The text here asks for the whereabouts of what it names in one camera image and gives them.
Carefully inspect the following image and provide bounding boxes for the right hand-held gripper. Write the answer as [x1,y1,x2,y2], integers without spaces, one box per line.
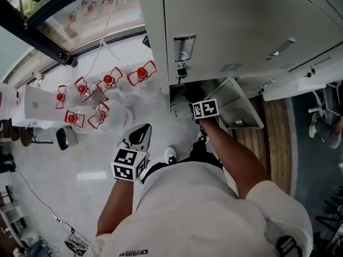
[191,98,220,124]

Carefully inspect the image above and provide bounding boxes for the person's left forearm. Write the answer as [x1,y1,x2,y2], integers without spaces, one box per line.
[95,179,135,237]

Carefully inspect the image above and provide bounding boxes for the clear jug with red label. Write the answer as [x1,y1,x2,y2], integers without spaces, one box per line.
[0,83,23,110]

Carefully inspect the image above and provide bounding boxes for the white window cord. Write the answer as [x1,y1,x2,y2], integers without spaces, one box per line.
[85,0,123,75]

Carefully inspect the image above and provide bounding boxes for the brown round chair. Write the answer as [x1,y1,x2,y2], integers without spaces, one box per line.
[3,117,54,148]

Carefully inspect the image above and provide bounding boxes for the person's black trousers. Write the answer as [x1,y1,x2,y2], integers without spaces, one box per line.
[139,140,223,183]

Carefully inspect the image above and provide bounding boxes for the wooden slatted bench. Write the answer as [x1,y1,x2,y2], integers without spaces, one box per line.
[231,97,293,195]

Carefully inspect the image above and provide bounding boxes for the person's white shirt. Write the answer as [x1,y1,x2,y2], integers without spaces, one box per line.
[89,160,315,257]

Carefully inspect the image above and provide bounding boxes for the black flask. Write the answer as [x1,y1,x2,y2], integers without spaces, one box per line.
[58,51,79,68]

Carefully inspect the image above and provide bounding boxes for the black-framed window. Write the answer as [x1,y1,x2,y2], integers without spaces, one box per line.
[0,0,147,65]

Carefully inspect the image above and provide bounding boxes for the black floor cable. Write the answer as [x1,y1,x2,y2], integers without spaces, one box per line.
[14,170,92,244]

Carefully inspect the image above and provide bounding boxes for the grey metal locker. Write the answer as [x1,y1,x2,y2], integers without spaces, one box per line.
[135,0,343,130]

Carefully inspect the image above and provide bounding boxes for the white office chair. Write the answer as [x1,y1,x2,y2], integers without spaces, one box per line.
[307,81,343,120]

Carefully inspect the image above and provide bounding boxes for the person's left white shoe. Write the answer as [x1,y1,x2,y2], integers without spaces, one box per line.
[163,145,178,166]

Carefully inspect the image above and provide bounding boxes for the person's right forearm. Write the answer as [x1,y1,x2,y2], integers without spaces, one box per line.
[199,116,271,200]

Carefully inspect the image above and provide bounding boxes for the group of red-capped water jugs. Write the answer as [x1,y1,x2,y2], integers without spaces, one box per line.
[55,59,158,130]

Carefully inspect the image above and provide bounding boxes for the white cardboard box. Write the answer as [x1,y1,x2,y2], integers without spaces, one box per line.
[12,84,63,130]

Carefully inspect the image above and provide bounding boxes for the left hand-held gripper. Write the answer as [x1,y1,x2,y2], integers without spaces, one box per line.
[110,123,153,182]

